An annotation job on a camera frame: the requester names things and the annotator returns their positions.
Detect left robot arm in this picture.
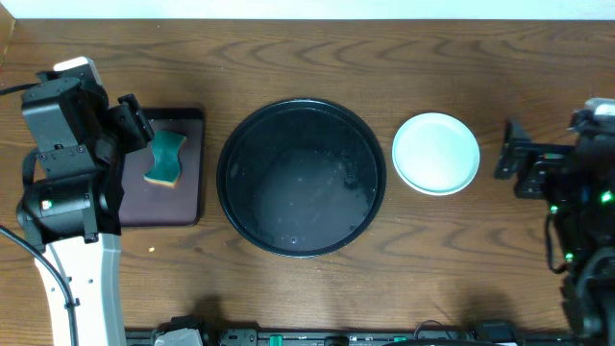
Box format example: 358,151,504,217
16,57,154,345

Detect light blue plate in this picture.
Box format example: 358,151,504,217
391,112,480,196

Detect round black serving tray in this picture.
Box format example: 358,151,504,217
216,98,386,258

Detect green and orange sponge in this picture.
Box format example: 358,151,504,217
143,131,186,188

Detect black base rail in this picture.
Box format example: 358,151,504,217
126,316,579,346

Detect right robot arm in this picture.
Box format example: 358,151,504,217
494,98,614,345

